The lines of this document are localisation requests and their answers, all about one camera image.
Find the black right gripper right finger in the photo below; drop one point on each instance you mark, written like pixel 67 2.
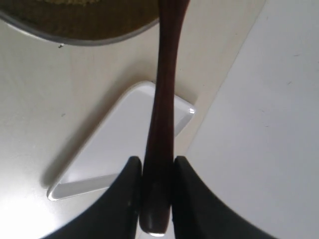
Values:
pixel 197 213

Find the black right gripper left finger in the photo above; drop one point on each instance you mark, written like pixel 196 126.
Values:
pixel 114 215

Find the dark brown wooden spoon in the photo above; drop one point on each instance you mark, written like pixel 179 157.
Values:
pixel 158 161

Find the white rectangular plastic tray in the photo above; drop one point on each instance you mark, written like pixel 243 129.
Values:
pixel 122 133

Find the stainless steel bowl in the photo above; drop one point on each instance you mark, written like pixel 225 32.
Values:
pixel 102 23

